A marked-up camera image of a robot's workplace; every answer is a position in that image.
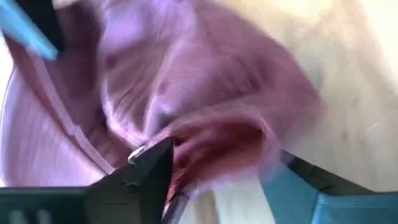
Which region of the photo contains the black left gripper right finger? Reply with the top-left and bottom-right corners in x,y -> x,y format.
261,151 -> 377,224

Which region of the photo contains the maroon baseball cap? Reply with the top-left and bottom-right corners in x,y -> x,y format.
0,0 -> 326,203

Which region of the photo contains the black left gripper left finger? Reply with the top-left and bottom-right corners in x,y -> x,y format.
83,136 -> 175,224

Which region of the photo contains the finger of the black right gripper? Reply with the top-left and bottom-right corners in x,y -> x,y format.
0,0 -> 65,62

